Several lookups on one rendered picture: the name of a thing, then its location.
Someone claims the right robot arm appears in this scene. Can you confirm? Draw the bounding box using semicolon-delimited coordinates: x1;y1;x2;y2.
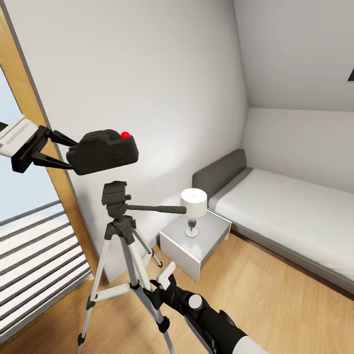
143;261;270;354

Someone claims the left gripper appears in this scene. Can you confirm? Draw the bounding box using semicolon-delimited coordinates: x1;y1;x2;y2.
0;122;78;173

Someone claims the camera tripod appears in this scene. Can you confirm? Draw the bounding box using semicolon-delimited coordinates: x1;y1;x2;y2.
78;180;187;354

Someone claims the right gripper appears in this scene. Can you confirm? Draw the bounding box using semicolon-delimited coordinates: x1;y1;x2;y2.
143;273;180;310

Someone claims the digital camera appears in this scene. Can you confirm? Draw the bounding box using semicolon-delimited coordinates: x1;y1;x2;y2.
66;129;139;176

